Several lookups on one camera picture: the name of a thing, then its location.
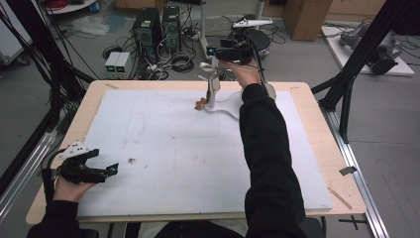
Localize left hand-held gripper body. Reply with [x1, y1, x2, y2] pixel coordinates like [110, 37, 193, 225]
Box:
[58, 140, 109, 184]

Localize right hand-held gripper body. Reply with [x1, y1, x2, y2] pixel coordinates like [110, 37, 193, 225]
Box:
[219, 18, 273, 65]

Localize white key stand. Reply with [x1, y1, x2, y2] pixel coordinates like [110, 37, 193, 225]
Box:
[197, 56, 244, 122]

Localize brown bear keychain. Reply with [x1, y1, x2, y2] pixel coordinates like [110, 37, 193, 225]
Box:
[193, 88, 212, 111]

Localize person's left hand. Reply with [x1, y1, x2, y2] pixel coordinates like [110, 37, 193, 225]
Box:
[52, 175, 97, 203]

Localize person's right hand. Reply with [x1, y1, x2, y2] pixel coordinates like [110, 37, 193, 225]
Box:
[219, 58, 263, 89]

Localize grey metal stand leg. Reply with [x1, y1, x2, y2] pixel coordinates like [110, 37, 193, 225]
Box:
[197, 0, 214, 63]

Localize black round stool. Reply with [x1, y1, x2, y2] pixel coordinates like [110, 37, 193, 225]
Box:
[221, 28, 271, 82]

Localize slim black computer tower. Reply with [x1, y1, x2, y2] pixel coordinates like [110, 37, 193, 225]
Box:
[161, 4, 182, 54]

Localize white foam mat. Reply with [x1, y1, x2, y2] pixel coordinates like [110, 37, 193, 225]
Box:
[76, 88, 334, 217]

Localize large black computer tower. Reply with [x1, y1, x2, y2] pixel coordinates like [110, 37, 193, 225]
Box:
[132, 7, 163, 65]

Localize cardboard box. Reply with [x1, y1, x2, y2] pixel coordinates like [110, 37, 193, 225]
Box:
[282, 0, 334, 42]

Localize grey bench power supply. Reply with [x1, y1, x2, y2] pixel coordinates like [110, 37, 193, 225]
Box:
[104, 51, 122, 79]
[114, 52, 132, 79]

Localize person's torso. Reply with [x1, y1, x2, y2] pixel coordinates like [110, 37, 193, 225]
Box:
[125, 219, 249, 238]

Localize white floor platform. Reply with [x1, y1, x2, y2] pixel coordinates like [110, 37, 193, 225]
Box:
[320, 25, 415, 77]

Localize clear plastic bag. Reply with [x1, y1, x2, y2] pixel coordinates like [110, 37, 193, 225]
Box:
[70, 15, 111, 37]

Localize grey robot device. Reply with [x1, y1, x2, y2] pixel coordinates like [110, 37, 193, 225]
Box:
[338, 23, 404, 75]

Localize white round table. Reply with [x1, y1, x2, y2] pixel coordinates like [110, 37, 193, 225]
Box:
[43, 0, 98, 15]

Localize black tape piece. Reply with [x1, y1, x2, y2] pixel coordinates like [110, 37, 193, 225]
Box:
[339, 166, 359, 177]

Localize thin wooden stick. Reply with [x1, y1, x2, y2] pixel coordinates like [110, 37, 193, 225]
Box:
[327, 186, 354, 210]

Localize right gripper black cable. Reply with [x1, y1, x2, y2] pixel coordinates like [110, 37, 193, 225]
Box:
[246, 31, 270, 97]

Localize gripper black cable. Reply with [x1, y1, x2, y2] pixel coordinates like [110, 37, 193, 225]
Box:
[246, 31, 270, 97]
[41, 148, 67, 202]

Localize coiled black cable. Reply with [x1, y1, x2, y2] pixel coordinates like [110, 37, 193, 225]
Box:
[169, 53, 195, 73]

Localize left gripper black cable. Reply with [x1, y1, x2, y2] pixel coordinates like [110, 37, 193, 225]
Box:
[41, 148, 67, 202]

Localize aluminium rail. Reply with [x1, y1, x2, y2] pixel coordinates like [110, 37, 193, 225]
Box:
[321, 107, 390, 238]
[0, 130, 57, 222]

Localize black frame strut with cables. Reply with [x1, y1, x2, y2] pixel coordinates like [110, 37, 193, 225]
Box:
[0, 0, 97, 133]

